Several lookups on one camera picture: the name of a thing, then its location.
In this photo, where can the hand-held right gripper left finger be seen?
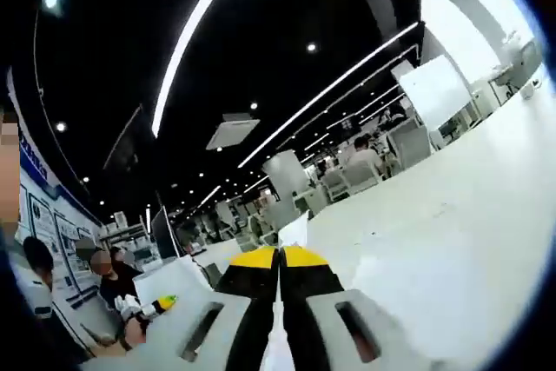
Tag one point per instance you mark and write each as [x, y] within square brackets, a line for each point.
[217, 323]

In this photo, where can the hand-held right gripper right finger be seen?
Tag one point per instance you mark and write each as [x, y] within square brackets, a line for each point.
[330, 323]

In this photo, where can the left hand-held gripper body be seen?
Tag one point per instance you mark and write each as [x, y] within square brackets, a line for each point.
[129, 306]

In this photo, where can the white printing paper sheet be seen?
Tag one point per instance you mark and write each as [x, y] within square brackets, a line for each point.
[293, 227]

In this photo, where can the person's left hand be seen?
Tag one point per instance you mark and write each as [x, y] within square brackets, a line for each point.
[137, 331]

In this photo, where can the storage shelf with white bins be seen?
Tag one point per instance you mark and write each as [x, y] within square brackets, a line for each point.
[130, 240]

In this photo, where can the white side desk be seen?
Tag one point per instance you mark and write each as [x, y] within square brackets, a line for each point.
[217, 253]

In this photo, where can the black computer monitor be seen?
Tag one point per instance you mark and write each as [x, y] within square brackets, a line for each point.
[165, 234]

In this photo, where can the dark hanging ceiling panel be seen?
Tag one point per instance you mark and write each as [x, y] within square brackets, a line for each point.
[126, 145]

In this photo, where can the ceiling air conditioner unit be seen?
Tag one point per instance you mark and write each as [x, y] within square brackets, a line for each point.
[232, 132]

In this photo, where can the row of white office chairs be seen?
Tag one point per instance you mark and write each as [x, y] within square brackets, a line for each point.
[408, 145]

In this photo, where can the thin curved ceiling light strip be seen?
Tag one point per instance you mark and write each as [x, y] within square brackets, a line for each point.
[330, 89]

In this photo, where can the white rolling whiteboard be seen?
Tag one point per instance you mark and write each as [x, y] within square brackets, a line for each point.
[434, 93]

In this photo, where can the long curved ceiling light strip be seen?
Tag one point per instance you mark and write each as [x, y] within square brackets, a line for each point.
[182, 41]

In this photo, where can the white power adapter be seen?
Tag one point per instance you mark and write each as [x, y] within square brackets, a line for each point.
[527, 90]

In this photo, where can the blue white wall poster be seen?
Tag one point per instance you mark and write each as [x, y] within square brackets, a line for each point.
[65, 232]

